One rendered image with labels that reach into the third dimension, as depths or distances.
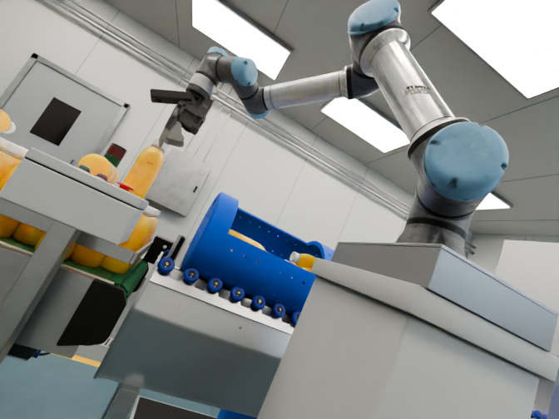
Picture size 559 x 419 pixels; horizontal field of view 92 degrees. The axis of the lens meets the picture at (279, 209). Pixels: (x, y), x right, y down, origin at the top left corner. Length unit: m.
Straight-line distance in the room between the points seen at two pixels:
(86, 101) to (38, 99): 0.53
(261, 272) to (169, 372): 0.38
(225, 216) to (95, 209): 0.34
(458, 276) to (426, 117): 0.29
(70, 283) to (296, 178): 4.09
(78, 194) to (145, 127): 3.89
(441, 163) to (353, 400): 0.38
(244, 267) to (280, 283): 0.13
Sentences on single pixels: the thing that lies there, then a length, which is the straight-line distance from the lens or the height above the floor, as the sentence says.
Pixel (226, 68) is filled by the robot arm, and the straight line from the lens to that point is 0.90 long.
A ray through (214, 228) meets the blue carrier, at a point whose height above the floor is 1.11.
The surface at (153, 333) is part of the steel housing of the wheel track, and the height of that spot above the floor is 0.79.
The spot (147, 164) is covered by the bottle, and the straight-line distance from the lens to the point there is 0.85.
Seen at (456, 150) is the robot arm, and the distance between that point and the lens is 0.52.
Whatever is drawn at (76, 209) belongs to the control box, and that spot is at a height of 1.03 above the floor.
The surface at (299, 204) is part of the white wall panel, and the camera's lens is 4.54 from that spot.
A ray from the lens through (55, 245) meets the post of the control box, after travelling 0.65.
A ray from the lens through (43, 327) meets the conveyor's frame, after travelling 0.78.
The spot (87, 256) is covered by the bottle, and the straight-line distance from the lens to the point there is 0.79.
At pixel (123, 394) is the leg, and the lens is 0.96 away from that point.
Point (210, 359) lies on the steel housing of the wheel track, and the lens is 0.91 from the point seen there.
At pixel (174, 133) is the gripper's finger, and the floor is 1.31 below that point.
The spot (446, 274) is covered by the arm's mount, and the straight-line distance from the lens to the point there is 0.44.
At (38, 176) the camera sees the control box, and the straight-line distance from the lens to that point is 0.63.
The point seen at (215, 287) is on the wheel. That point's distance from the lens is 0.84.
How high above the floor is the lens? 1.10
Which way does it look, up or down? 11 degrees up
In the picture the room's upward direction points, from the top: 25 degrees clockwise
